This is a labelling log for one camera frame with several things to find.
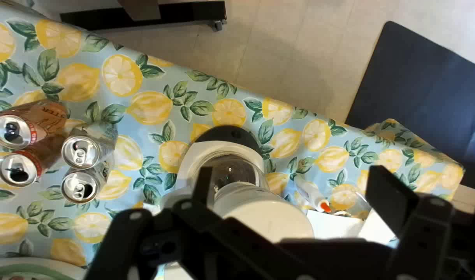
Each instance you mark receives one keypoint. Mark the white coffee maker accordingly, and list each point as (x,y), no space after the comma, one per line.
(257,207)

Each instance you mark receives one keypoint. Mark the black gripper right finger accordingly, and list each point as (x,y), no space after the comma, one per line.
(421,233)

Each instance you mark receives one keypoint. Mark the black wheeled stand base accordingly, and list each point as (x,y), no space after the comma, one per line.
(184,12)

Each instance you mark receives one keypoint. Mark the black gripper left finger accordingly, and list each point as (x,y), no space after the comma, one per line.
(122,249)

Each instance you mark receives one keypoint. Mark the brown spice bottle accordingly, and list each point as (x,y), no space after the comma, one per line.
(36,121)
(27,165)

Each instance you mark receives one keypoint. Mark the white glue bottle orange cap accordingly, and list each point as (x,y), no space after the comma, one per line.
(324,205)

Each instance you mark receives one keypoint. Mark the silver drink can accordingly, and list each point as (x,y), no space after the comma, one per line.
(83,185)
(86,149)

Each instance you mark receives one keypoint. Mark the lemon print tablecloth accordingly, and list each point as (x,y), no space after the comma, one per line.
(159,71)

